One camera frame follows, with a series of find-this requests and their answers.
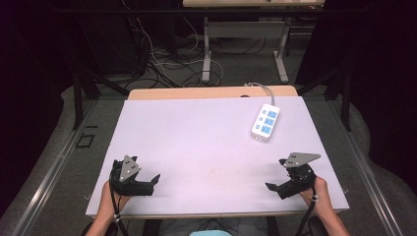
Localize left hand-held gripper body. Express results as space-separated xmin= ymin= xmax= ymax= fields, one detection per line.
xmin=109 ymin=154 xmax=148 ymax=198

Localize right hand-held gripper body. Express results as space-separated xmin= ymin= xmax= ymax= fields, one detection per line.
xmin=278 ymin=151 xmax=322 ymax=198

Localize person's right hand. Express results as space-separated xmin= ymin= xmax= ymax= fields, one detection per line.
xmin=297 ymin=176 xmax=334 ymax=216

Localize person's left hand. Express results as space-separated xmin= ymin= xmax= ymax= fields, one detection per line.
xmin=98 ymin=179 xmax=133 ymax=219

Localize white table cover sheet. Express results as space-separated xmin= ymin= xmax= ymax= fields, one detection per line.
xmin=85 ymin=95 xmax=350 ymax=218

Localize white power strip blue sockets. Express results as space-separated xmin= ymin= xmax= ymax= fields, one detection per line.
xmin=250 ymin=102 xmax=281 ymax=143

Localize person's grey trousers lap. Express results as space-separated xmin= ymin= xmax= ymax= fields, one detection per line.
xmin=159 ymin=217 xmax=270 ymax=236

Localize teal cloth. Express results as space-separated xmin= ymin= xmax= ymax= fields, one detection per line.
xmin=189 ymin=229 xmax=232 ymax=236

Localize black metal stand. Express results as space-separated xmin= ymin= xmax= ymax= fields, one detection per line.
xmin=71 ymin=60 xmax=131 ymax=132
xmin=295 ymin=63 xmax=355 ymax=133

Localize wooden table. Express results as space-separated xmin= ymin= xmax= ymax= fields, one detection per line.
xmin=127 ymin=85 xmax=299 ymax=101

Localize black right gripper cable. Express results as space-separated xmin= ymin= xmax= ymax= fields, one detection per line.
xmin=294 ymin=178 xmax=320 ymax=236

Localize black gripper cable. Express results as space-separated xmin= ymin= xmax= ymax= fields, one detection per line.
xmin=294 ymin=178 xmax=320 ymax=236
xmin=108 ymin=175 xmax=131 ymax=236

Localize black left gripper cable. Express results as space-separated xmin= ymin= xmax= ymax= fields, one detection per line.
xmin=108 ymin=175 xmax=131 ymax=236

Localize metal floor rail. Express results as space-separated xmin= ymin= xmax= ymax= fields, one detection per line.
xmin=326 ymin=97 xmax=396 ymax=236
xmin=9 ymin=99 xmax=100 ymax=236

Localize white power strip cable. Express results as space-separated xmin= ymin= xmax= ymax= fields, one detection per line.
xmin=243 ymin=82 xmax=276 ymax=106

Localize tangle of floor cables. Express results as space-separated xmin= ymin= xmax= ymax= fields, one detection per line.
xmin=119 ymin=14 xmax=273 ymax=89

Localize white metal frame desk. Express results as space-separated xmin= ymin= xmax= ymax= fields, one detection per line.
xmin=182 ymin=0 xmax=327 ymax=85

